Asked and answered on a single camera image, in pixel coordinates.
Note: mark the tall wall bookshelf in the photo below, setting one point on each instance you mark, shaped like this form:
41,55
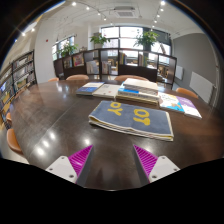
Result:
23,71

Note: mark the tan-edged large book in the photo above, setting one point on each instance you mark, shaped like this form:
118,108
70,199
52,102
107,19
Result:
133,99

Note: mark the large white wall radiator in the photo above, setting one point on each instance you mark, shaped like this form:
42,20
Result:
201,87

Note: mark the blue paperback book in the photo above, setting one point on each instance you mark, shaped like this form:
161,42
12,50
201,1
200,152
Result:
88,89

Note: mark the dark open shelf unit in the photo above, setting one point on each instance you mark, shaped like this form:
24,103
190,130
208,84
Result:
133,71

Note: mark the white paperback book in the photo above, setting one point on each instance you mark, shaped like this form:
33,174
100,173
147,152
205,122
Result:
106,90

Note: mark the green potted plants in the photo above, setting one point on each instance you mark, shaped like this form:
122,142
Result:
146,38

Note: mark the ceiling spot lights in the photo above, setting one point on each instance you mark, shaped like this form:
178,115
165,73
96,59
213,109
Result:
73,4

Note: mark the ceiling air conditioner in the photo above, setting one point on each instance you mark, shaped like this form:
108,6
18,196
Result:
125,12

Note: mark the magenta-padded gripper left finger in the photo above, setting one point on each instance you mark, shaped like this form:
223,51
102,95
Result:
63,165

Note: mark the grey towel with yellow letters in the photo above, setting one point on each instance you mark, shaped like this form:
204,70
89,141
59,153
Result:
133,120

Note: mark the orange chairs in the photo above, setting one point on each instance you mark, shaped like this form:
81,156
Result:
77,77

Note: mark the small white wall radiator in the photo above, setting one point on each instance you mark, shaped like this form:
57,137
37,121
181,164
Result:
179,72

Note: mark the purple and white book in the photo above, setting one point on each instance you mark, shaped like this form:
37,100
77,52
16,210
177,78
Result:
188,105

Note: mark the blue and white book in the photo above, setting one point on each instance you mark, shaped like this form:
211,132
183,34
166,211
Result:
127,90

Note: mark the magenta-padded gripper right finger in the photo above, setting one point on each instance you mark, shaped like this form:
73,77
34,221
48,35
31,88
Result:
160,166

